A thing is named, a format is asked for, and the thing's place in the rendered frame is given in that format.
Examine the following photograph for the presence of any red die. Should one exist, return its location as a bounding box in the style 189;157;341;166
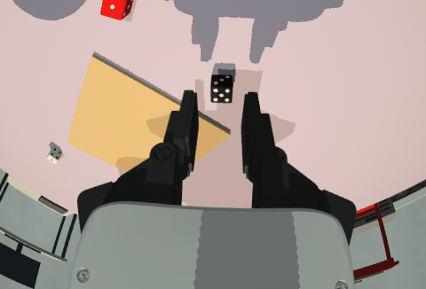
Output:
100;0;133;20

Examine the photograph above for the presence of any orange mat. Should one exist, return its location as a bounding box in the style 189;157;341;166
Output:
67;54;231;172

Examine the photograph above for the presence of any white die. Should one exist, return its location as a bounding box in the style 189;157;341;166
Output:
47;146;62;164

